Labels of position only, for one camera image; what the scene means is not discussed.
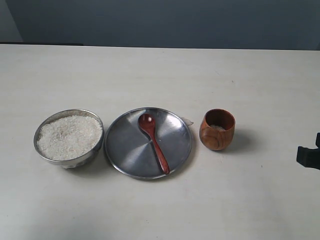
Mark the dark red wooden spoon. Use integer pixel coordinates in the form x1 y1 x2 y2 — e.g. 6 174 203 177
138 113 170 175

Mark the steel bowl of rice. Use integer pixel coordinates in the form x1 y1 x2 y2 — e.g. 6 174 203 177
33 109 105 169

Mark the brown wooden cup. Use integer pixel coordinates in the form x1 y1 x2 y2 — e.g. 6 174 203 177
199 108 236 151

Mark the clear tape piece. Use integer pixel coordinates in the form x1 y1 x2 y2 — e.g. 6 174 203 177
181 117 194 126

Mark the round steel plate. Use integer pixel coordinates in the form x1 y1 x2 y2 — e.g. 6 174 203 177
103 107 193 180

